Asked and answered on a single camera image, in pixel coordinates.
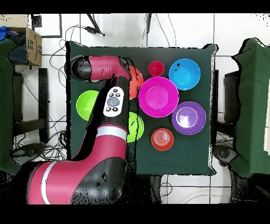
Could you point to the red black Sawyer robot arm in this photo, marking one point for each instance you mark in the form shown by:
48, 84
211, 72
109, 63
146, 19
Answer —
105, 148

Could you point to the green plastic bowl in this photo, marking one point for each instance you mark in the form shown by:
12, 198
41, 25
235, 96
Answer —
86, 103
137, 126

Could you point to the pink plastic bowl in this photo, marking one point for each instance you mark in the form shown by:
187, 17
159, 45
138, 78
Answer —
158, 96

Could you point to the large orange-red plastic bowl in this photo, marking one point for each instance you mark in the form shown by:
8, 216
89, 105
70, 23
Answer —
137, 82

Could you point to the small ribbed orange-red bowl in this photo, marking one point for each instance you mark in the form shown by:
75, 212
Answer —
162, 139

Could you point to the red plastic cup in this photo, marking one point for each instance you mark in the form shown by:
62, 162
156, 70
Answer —
156, 68

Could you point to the purple plastic bowl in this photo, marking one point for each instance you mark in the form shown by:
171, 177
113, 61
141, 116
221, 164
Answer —
188, 118

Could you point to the light blue plastic bowl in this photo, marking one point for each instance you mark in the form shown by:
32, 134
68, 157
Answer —
184, 74

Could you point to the dark green tablecloth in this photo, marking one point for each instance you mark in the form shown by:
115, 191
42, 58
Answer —
189, 156

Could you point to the black tripod leg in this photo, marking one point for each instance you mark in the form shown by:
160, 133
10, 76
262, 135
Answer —
149, 21
94, 29

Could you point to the green cloth covered side table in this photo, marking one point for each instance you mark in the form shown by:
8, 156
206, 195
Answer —
253, 105
5, 105

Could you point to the cardboard box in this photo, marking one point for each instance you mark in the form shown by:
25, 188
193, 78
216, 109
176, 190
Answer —
33, 48

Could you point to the dark blue bag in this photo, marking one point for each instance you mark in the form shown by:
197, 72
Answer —
18, 55

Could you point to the bright blue cloth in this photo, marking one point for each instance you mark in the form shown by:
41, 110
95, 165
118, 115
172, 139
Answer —
4, 32

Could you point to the black table leg frame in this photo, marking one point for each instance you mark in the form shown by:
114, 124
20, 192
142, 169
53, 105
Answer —
231, 95
43, 101

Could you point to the black metal floor frame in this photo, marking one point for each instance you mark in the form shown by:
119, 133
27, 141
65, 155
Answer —
61, 25

